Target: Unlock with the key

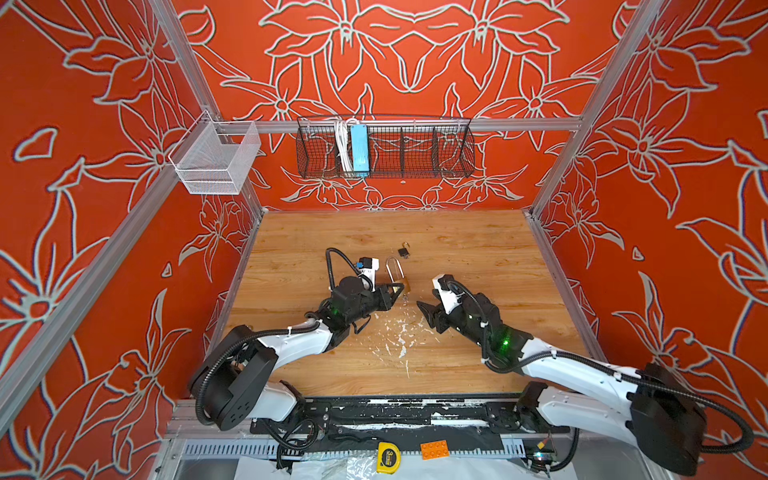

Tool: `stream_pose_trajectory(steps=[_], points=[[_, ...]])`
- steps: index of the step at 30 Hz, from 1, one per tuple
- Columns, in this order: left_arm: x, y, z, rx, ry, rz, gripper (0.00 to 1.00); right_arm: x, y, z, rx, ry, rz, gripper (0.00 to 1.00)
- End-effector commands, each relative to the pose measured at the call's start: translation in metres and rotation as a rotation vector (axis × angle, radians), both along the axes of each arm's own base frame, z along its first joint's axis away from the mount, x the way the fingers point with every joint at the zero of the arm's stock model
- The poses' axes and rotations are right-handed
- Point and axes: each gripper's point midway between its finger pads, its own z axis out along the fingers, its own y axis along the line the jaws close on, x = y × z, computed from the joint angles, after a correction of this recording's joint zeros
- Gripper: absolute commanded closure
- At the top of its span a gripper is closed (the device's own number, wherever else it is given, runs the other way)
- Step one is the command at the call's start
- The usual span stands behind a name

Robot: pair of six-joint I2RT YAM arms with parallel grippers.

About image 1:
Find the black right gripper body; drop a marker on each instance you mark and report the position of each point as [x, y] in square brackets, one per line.
[459, 321]

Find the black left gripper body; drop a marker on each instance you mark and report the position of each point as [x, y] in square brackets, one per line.
[367, 304]

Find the small black padlock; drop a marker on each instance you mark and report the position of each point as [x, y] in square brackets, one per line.
[404, 250]

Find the brass padlock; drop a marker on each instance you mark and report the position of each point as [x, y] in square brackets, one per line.
[397, 275]

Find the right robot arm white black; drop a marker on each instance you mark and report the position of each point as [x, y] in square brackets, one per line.
[645, 408]

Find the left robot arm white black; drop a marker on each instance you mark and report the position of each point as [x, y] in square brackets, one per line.
[233, 383]

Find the orange lego brick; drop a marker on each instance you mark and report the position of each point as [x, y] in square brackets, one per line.
[434, 450]

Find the blue white box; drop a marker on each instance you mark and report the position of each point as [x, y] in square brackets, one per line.
[360, 149]

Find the yellow tape measure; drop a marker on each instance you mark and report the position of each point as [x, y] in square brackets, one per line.
[388, 458]

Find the clear plastic bin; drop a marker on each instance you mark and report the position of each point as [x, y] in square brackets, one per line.
[215, 158]

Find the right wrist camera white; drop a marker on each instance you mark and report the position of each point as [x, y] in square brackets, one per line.
[449, 299]

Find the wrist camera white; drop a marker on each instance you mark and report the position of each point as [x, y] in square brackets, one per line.
[368, 267]
[449, 299]

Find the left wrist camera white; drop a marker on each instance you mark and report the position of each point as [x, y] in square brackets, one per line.
[368, 267]

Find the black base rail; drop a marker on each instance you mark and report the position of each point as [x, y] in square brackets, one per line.
[486, 424]

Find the black wire basket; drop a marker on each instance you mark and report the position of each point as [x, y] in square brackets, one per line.
[400, 147]

